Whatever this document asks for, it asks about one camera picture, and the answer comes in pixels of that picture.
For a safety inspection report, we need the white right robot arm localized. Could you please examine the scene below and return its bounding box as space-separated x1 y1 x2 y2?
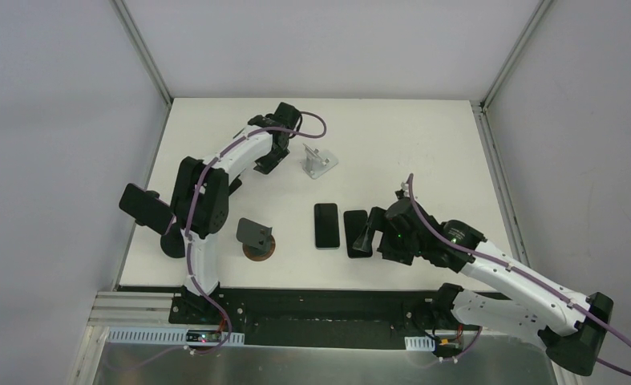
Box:
346 197 613 376

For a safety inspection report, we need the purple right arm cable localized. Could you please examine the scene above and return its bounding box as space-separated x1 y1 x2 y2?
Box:
406 172 631 381

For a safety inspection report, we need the aluminium frame rail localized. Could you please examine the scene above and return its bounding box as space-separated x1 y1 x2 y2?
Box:
88 292 173 326

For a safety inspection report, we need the black round disc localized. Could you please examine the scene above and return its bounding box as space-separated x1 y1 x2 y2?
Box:
160 232 186 259

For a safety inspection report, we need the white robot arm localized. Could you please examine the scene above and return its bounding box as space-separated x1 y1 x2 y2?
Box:
119 116 291 315

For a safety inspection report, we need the grey stand with brown base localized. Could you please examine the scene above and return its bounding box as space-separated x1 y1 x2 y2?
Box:
236 217 276 261

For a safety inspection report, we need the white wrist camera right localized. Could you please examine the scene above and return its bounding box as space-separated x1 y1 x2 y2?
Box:
394 181 416 200

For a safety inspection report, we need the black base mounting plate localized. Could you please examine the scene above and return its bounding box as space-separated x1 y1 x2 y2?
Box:
168 288 458 350

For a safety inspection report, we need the black phone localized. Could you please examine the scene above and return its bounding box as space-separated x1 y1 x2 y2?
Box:
343 210 372 259

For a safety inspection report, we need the dark phone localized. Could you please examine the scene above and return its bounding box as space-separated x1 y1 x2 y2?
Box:
313 203 341 249

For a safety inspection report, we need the black folding phone stand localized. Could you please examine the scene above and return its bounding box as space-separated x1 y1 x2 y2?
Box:
229 177 243 196

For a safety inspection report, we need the silver metal phone stand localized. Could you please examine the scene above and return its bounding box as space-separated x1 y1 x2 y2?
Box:
301 144 338 180

